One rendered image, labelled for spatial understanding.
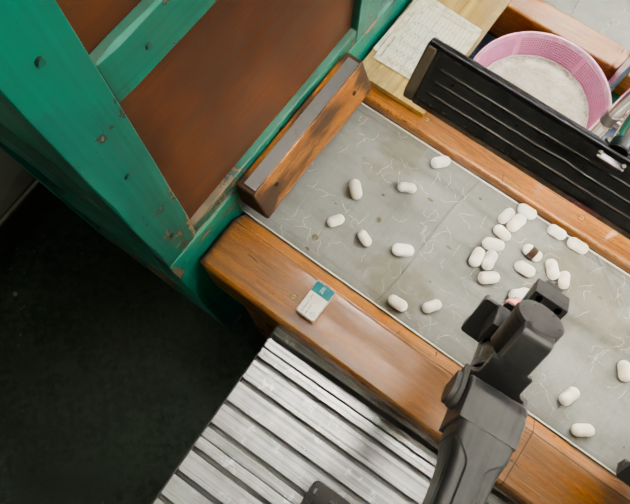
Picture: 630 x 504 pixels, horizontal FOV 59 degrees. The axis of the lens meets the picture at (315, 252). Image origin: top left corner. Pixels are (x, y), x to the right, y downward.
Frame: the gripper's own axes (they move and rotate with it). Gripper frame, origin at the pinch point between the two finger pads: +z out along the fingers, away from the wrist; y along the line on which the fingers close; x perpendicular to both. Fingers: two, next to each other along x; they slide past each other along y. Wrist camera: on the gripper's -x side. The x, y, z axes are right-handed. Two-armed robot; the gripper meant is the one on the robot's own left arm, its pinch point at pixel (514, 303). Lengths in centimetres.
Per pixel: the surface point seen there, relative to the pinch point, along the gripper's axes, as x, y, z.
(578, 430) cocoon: 12.2, -19.9, 0.1
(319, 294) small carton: 14.7, 24.7, -6.7
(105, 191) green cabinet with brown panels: -5, 45, -37
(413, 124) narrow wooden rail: -7.0, 29.4, 21.3
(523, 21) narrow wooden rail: -27, 25, 46
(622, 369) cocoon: 4.3, -21.3, 9.7
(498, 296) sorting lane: 6.1, 0.6, 10.1
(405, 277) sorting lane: 10.3, 15.1, 5.2
